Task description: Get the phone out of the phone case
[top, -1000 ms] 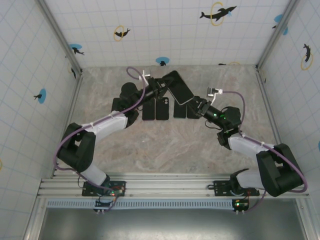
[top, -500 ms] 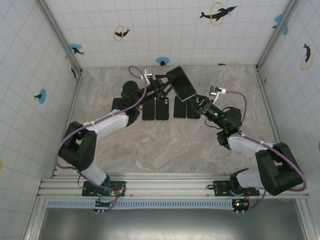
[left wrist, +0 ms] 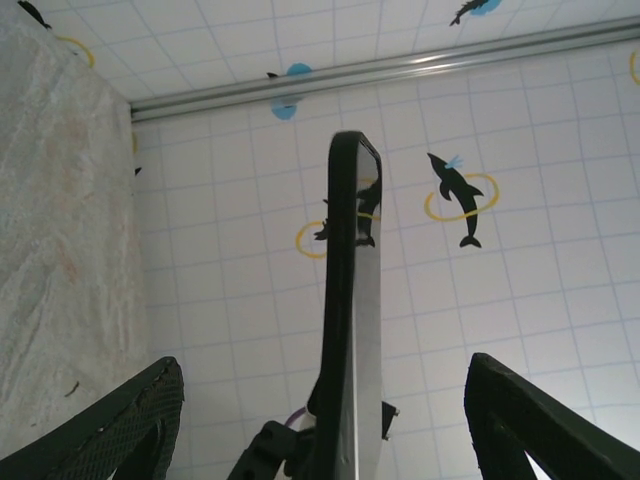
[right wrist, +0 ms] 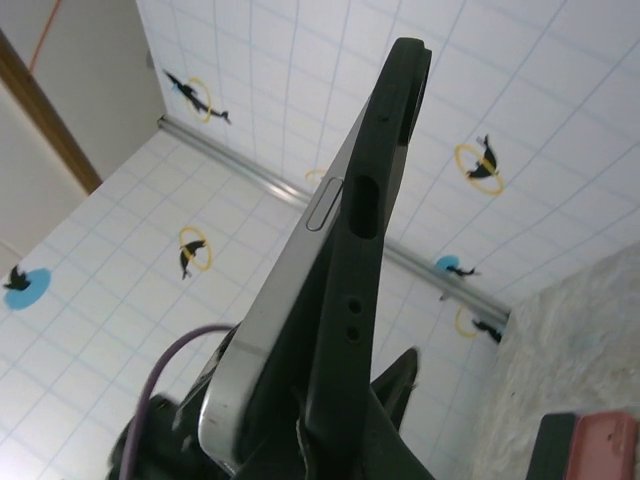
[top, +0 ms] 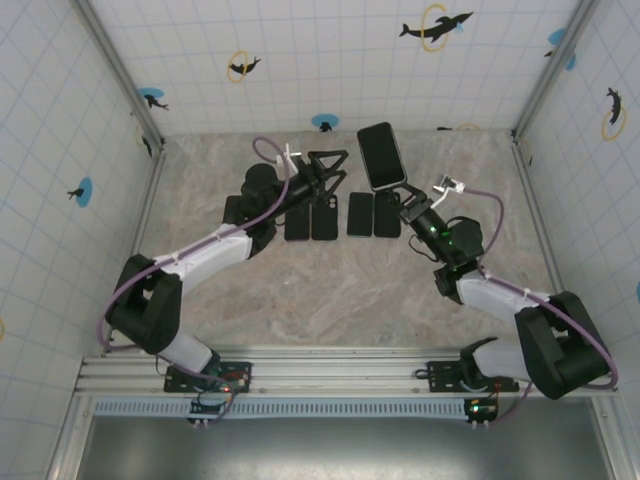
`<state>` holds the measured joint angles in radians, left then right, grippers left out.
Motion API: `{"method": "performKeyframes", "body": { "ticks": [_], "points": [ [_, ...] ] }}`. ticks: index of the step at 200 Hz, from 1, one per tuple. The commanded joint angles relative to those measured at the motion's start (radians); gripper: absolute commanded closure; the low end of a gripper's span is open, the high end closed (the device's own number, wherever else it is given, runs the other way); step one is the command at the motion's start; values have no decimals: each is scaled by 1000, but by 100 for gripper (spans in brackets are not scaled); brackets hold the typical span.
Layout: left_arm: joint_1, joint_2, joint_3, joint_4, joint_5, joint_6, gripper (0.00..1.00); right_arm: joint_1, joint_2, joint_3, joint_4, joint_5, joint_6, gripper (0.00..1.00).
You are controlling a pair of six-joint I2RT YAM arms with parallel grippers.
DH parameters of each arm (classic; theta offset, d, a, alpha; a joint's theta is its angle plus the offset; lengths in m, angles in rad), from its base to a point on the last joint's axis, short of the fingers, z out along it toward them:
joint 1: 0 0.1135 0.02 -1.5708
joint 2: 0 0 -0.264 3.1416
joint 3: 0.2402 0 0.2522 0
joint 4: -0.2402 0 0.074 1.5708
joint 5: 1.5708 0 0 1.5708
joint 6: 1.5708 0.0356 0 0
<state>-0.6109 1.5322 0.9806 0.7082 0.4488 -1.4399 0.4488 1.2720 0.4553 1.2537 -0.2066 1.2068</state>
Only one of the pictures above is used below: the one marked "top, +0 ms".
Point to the black phone case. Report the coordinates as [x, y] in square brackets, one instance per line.
[386, 222]
[325, 225]

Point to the black phone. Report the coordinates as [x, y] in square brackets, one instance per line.
[231, 210]
[298, 227]

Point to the black smartphone teal edge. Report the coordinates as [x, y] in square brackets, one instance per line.
[360, 215]

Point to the black smartphone silver edge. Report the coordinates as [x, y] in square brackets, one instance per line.
[381, 155]

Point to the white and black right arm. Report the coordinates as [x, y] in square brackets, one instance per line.
[565, 345]

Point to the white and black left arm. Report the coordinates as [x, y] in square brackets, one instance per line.
[145, 305]

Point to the blue round fish sticker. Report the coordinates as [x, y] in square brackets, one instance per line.
[82, 192]
[325, 121]
[557, 37]
[150, 95]
[570, 61]

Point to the small controller board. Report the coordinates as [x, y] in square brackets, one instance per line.
[482, 411]
[212, 402]

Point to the grey metal panel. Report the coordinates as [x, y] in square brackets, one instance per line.
[340, 450]

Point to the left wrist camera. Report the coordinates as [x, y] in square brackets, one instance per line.
[292, 157]

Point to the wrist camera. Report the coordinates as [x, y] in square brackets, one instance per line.
[446, 186]
[292, 157]

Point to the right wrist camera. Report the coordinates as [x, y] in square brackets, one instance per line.
[446, 186]

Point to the aluminium side rail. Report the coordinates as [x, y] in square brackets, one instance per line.
[137, 235]
[537, 210]

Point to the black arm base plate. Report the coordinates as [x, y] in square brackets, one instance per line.
[240, 375]
[445, 375]

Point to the aluminium corner post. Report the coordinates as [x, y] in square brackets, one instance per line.
[120, 75]
[555, 67]

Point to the wide aluminium mounting rail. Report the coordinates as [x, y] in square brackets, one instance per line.
[340, 375]

